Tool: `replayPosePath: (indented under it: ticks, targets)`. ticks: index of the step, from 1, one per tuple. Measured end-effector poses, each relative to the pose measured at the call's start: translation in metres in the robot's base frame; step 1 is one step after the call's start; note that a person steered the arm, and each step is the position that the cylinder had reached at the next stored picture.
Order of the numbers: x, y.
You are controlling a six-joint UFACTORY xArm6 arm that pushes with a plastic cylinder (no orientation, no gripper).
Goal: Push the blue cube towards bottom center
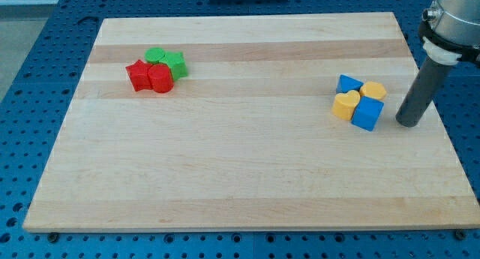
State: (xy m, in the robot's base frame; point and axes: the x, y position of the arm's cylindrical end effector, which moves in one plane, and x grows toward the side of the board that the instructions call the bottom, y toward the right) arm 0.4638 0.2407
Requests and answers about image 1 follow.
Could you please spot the blue cube block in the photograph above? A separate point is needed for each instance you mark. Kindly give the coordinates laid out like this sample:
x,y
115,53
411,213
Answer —
x,y
367,113

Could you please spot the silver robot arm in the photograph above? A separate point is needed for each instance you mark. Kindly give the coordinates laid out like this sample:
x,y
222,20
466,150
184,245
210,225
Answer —
x,y
449,31

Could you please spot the wooden board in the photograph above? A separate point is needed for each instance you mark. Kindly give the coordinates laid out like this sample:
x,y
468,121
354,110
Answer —
x,y
248,140

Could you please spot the red cylinder block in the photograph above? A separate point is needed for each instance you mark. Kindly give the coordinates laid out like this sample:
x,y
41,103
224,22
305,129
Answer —
x,y
160,78

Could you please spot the green star block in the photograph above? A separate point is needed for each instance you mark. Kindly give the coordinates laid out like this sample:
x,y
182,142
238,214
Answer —
x,y
176,63

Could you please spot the yellow heart block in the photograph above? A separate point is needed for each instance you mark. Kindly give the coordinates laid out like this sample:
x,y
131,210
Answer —
x,y
344,104

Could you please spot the green cylinder block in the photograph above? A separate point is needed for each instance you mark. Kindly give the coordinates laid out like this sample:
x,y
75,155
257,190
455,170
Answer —
x,y
154,55

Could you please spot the blue triangle block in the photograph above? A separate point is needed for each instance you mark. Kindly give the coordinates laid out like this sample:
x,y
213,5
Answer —
x,y
346,83

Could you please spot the red star block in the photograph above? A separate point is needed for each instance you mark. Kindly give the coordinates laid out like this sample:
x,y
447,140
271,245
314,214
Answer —
x,y
138,73

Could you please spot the yellow hexagon block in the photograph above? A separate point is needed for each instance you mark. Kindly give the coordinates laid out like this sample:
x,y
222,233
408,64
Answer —
x,y
373,90

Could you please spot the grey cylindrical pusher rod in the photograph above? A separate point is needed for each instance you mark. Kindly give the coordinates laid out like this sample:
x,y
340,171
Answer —
x,y
427,82

